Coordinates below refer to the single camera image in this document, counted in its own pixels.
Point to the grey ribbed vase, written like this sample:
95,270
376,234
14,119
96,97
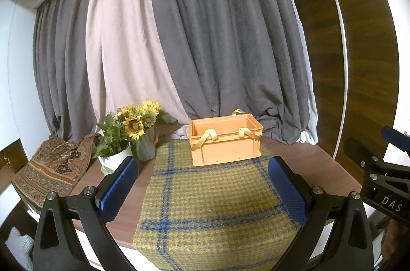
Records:
145,146

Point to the green plant in white pot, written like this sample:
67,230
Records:
113,143

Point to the white ribbed cloth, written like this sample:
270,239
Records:
20,247

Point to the brown patterned fabric bag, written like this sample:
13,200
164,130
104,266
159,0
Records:
54,165

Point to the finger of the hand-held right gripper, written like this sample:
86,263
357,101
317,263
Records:
360,152
395,136

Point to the sunflower bouquet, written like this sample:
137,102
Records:
137,120

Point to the white sheer curtain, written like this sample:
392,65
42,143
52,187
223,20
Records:
309,117

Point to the pale pink curtain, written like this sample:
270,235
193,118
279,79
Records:
125,50

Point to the yellow blue plaid mat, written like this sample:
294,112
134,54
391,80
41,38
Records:
211,210

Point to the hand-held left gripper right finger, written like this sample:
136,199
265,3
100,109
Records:
288,191

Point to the narrow grey curtain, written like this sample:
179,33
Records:
64,66

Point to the wooden cabinet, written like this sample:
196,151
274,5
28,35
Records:
11,152

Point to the wide grey curtain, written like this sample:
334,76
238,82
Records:
224,34

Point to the orange plastic crate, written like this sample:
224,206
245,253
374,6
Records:
224,146

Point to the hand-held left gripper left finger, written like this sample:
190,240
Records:
118,191

